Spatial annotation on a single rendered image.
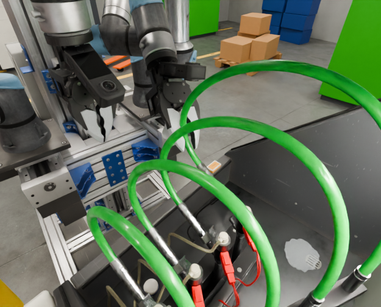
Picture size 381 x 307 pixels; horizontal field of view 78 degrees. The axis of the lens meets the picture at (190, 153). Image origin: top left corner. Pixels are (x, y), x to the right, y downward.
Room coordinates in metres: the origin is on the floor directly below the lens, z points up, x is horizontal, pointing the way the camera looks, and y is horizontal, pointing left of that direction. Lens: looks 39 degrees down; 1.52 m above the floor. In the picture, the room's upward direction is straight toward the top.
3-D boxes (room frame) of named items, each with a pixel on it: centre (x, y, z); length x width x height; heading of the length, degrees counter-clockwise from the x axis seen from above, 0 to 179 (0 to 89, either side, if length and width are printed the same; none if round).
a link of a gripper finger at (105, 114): (0.43, 0.19, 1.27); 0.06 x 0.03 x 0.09; 48
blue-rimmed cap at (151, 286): (0.26, 0.11, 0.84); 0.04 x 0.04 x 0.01
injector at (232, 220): (0.30, -0.11, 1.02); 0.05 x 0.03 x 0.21; 48
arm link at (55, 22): (0.41, 0.20, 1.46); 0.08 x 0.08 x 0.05
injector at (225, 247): (0.24, -0.05, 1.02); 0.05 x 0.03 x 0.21; 48
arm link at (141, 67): (0.97, 0.18, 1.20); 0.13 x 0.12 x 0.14; 84
